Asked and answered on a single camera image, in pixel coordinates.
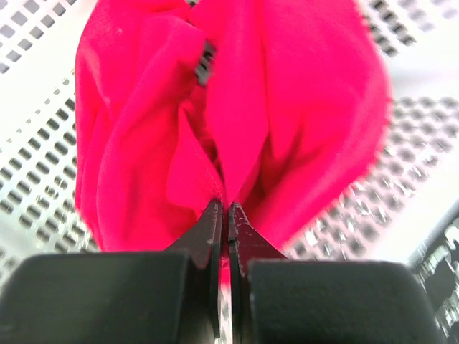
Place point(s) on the crimson t shirt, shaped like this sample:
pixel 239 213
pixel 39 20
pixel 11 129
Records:
pixel 275 105

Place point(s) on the white plastic basket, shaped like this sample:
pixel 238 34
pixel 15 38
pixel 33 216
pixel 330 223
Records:
pixel 385 216

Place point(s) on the black marbled table mat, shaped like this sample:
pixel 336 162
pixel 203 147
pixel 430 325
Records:
pixel 435 265

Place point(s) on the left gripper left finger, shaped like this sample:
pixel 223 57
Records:
pixel 170 296

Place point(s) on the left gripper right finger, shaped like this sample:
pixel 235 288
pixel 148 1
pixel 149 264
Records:
pixel 279 300

